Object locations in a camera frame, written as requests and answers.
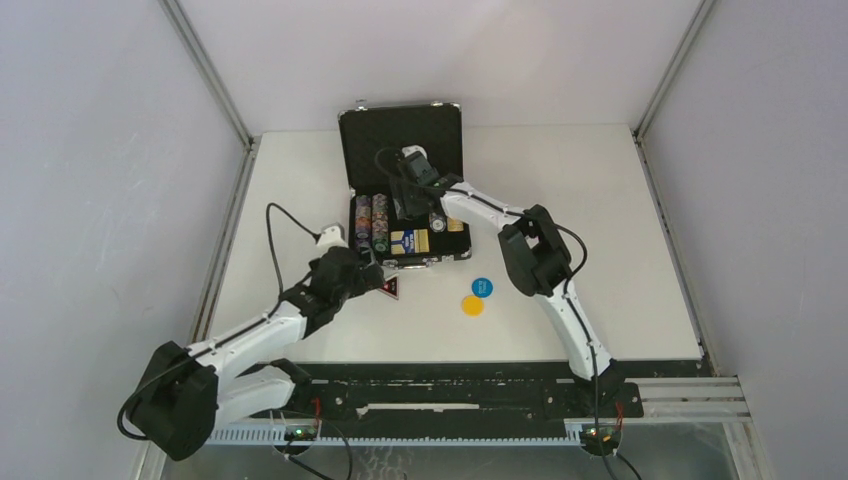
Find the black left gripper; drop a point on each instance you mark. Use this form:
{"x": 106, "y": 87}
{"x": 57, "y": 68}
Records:
{"x": 367, "y": 278}

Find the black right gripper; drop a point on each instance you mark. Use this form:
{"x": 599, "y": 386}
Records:
{"x": 403, "y": 205}

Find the yellow blue card deck box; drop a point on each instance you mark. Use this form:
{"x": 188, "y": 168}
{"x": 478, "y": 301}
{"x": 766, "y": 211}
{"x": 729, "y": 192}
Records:
{"x": 409, "y": 242}

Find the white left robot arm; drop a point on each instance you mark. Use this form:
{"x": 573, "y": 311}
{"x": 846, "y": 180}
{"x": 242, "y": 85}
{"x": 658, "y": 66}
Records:
{"x": 185, "y": 393}

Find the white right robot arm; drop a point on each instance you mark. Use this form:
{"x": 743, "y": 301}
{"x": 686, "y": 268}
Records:
{"x": 541, "y": 257}

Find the right chip row orange blue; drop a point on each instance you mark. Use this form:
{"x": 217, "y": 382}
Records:
{"x": 437, "y": 222}

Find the triangular all in button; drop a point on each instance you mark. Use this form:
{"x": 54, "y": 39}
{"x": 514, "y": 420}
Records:
{"x": 391, "y": 287}

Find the left chip row purple end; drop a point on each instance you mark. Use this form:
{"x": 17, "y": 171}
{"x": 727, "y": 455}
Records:
{"x": 362, "y": 220}

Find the black aluminium poker case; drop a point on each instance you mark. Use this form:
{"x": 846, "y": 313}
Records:
{"x": 437, "y": 127}

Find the right chip row yellow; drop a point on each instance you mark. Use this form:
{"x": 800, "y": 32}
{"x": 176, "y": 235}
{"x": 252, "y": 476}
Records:
{"x": 454, "y": 225}

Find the blue small blind button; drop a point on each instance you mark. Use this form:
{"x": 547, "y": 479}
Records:
{"x": 482, "y": 287}

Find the yellow big blind button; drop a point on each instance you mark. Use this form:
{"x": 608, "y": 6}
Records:
{"x": 472, "y": 305}

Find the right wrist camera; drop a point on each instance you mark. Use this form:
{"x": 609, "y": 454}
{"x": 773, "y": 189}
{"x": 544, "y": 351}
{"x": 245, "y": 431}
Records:
{"x": 414, "y": 151}

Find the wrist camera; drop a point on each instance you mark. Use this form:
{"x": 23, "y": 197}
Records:
{"x": 414, "y": 151}
{"x": 331, "y": 236}

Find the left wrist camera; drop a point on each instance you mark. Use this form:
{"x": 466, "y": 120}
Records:
{"x": 331, "y": 236}

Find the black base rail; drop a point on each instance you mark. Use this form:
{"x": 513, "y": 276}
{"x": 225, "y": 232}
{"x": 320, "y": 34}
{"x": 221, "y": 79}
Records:
{"x": 456, "y": 401}

